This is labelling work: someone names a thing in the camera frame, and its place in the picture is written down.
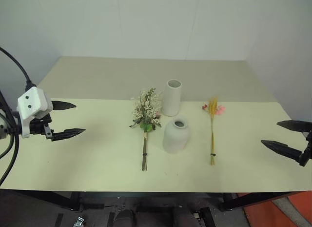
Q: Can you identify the black metal table frame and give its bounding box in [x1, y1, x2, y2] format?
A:
[0, 189, 304, 212]

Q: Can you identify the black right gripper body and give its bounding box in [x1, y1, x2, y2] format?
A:
[298, 129, 312, 167]

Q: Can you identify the white and green flower bouquet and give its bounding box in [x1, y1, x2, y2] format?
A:
[129, 87, 164, 172]

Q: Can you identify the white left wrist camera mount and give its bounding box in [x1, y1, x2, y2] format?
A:
[17, 87, 54, 139]

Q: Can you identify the dark rounded shape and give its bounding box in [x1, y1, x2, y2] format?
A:
[114, 209, 137, 227]

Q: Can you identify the small silver metal clip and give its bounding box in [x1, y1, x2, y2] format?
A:
[72, 216, 85, 227]

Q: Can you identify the tall white cylinder vase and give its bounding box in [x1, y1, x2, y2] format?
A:
[160, 79, 182, 117]

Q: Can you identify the round white narrow-neck vase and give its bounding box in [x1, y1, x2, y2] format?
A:
[162, 118, 192, 155]

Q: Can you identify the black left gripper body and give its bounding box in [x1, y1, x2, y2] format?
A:
[29, 113, 55, 141]

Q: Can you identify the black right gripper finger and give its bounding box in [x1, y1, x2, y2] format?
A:
[261, 139, 304, 162]
[276, 120, 312, 134]

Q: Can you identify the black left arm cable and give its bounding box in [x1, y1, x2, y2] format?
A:
[0, 46, 38, 186]

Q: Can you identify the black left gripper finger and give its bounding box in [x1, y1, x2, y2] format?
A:
[51, 128, 87, 143]
[50, 101, 77, 112]

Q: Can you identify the yellow wheat and pink flower bunch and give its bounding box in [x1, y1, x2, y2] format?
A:
[201, 96, 227, 166]

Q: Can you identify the orange floor mat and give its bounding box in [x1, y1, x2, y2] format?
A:
[236, 191, 312, 227]

